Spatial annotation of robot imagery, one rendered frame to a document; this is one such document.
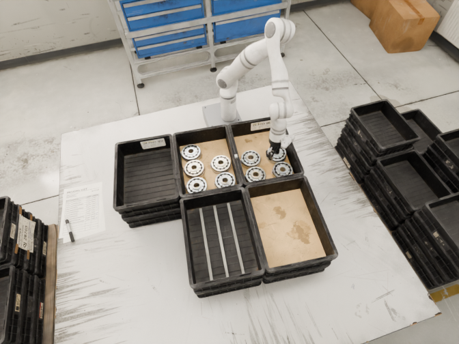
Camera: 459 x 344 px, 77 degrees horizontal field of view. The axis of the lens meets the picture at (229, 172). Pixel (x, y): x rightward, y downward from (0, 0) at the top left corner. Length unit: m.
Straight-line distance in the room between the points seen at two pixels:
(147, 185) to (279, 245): 0.72
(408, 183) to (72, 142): 2.22
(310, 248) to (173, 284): 0.64
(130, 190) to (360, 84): 2.68
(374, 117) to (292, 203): 1.22
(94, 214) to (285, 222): 1.00
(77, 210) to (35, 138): 1.71
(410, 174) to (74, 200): 2.14
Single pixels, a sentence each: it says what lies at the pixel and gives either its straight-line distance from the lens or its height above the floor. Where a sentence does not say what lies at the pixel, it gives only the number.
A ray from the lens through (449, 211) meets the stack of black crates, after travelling 2.15.
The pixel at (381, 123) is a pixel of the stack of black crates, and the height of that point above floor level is 0.49.
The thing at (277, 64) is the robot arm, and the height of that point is 1.35.
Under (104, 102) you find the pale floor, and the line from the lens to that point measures 3.38.
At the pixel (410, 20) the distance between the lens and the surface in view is 3.91.
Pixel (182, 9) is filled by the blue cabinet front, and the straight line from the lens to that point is 3.06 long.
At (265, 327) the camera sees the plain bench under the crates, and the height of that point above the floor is 0.70.
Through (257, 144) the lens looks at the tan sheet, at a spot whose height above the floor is 0.83.
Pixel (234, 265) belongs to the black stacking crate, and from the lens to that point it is 1.30.
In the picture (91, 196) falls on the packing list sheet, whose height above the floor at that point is 0.70.
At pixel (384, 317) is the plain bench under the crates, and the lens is 1.51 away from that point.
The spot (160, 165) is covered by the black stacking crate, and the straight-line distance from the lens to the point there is 1.58.
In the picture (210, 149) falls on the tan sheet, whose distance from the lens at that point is 1.59.
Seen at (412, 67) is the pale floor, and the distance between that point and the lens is 3.95.
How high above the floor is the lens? 2.08
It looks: 56 degrees down
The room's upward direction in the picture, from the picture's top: 3 degrees counter-clockwise
